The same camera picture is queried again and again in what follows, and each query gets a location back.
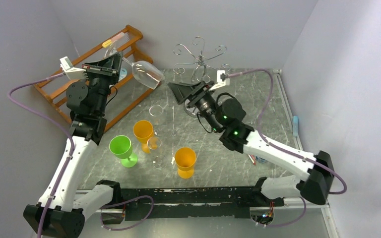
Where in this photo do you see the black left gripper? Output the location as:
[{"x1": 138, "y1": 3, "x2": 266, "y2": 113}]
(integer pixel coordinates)
[{"x1": 84, "y1": 52, "x2": 125, "y2": 115}]

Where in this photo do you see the orange plastic goblet front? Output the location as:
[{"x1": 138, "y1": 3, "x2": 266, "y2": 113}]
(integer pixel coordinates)
[{"x1": 175, "y1": 147, "x2": 196, "y2": 179}]

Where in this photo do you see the orange plastic goblet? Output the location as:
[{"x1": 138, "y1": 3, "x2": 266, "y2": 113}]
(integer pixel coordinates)
[
  {"x1": 133, "y1": 120, "x2": 154, "y2": 153},
  {"x1": 175, "y1": 147, "x2": 196, "y2": 179}
]

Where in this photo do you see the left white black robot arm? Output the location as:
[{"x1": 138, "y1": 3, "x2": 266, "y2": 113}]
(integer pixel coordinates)
[{"x1": 23, "y1": 52, "x2": 123, "y2": 238}]

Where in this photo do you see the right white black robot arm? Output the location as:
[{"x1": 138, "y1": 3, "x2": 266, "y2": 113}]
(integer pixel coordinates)
[{"x1": 168, "y1": 81, "x2": 335, "y2": 206}]

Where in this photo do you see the orange wooden shelf rack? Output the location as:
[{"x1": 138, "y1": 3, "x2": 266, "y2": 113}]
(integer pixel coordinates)
[{"x1": 34, "y1": 25, "x2": 154, "y2": 132}]

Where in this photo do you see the small clear wine glass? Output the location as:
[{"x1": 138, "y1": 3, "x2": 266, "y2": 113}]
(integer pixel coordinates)
[{"x1": 147, "y1": 136, "x2": 167, "y2": 170}]

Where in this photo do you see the blue white blister pack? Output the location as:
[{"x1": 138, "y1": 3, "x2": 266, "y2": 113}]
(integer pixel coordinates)
[{"x1": 119, "y1": 67, "x2": 128, "y2": 81}]

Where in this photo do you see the orange plastic goblet near green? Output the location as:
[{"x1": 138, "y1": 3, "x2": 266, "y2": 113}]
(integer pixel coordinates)
[{"x1": 133, "y1": 120, "x2": 154, "y2": 153}]

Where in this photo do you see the red pencil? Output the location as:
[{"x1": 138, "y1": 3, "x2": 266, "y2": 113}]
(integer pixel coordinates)
[{"x1": 248, "y1": 155, "x2": 256, "y2": 166}]

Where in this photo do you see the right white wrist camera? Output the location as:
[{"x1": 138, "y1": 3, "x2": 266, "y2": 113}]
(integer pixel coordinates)
[{"x1": 208, "y1": 70, "x2": 230, "y2": 91}]

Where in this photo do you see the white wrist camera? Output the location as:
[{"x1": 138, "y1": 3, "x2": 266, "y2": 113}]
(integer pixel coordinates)
[
  {"x1": 208, "y1": 70, "x2": 230, "y2": 91},
  {"x1": 60, "y1": 57, "x2": 85, "y2": 80}
]

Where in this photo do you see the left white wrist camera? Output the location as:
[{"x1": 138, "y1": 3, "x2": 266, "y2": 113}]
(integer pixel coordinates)
[{"x1": 60, "y1": 57, "x2": 85, "y2": 80}]

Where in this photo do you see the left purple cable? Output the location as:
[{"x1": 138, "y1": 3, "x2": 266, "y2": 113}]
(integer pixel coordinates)
[{"x1": 7, "y1": 72, "x2": 76, "y2": 238}]

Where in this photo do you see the purple cable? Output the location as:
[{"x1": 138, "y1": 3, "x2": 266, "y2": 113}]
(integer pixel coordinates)
[
  {"x1": 226, "y1": 68, "x2": 348, "y2": 195},
  {"x1": 7, "y1": 72, "x2": 76, "y2": 238}
]

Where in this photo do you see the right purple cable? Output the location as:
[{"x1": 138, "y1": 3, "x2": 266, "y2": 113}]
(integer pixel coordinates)
[{"x1": 226, "y1": 68, "x2": 348, "y2": 195}]

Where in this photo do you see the light blue wall clip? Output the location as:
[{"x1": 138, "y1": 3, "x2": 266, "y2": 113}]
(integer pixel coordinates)
[{"x1": 292, "y1": 116, "x2": 299, "y2": 137}]

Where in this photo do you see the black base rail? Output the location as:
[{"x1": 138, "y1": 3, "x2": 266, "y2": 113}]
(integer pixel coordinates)
[{"x1": 110, "y1": 186, "x2": 283, "y2": 221}]

